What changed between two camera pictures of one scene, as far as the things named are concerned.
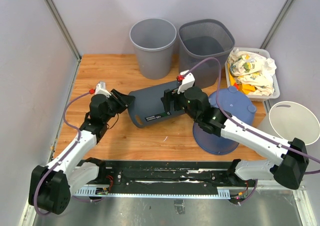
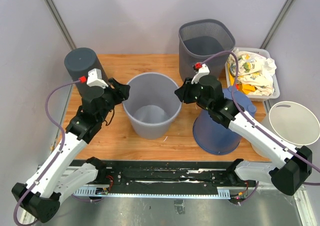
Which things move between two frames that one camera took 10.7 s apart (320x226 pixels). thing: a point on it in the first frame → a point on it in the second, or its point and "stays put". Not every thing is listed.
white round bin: x=291 y=119 stays put
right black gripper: x=166 y=99 → x=183 y=92
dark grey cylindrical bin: x=147 y=107 → x=83 y=62
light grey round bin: x=153 y=39 → x=152 y=102
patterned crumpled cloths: x=251 y=72 stays put
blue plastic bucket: x=237 y=104 stays put
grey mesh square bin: x=203 y=46 stays put
